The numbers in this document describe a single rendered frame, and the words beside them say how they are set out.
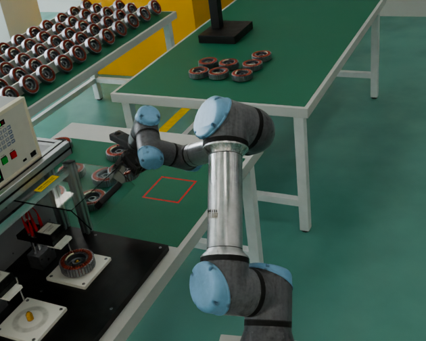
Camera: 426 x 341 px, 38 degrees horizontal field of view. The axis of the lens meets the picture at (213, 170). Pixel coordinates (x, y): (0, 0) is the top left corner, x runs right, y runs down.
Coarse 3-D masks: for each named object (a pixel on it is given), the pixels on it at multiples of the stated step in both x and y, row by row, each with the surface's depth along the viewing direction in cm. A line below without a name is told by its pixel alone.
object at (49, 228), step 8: (48, 224) 195; (56, 224) 195; (24, 232) 197; (40, 232) 192; (48, 232) 191; (56, 232) 192; (64, 232) 195; (24, 240) 196; (32, 240) 194; (40, 240) 192; (48, 240) 191; (56, 240) 192; (64, 240) 193; (32, 248) 197; (40, 248) 200; (56, 248) 192
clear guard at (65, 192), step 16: (48, 176) 192; (64, 176) 191; (80, 176) 190; (96, 176) 189; (112, 176) 189; (32, 192) 185; (48, 192) 184; (64, 192) 182; (80, 192) 181; (96, 192) 182; (64, 208) 175; (80, 208) 176; (96, 208) 179; (96, 224) 176
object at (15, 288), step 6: (0, 270) 177; (0, 276) 175; (6, 276) 174; (12, 276) 176; (0, 282) 172; (6, 282) 174; (12, 282) 176; (0, 288) 172; (6, 288) 174; (12, 288) 176; (18, 288) 175; (0, 294) 172; (6, 294) 174; (12, 294) 173
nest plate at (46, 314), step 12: (24, 300) 186; (36, 300) 185; (12, 312) 182; (24, 312) 181; (36, 312) 181; (48, 312) 180; (60, 312) 179; (12, 324) 177; (24, 324) 177; (36, 324) 176; (48, 324) 176; (12, 336) 173; (24, 336) 172; (36, 336) 172
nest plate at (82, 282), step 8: (96, 256) 200; (104, 256) 200; (96, 264) 197; (104, 264) 197; (56, 272) 196; (96, 272) 193; (48, 280) 194; (56, 280) 192; (64, 280) 192; (72, 280) 191; (80, 280) 191; (88, 280) 190; (80, 288) 189
